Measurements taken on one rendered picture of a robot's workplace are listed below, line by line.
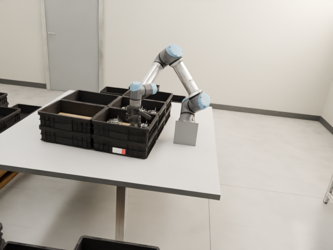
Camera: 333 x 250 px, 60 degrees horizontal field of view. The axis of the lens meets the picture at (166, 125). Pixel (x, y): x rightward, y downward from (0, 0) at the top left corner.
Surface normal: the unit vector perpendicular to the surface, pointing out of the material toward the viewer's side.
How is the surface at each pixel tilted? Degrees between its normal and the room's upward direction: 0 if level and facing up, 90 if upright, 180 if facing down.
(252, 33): 90
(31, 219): 0
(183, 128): 90
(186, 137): 90
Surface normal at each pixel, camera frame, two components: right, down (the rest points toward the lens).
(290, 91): -0.11, 0.37
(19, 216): 0.09, -0.92
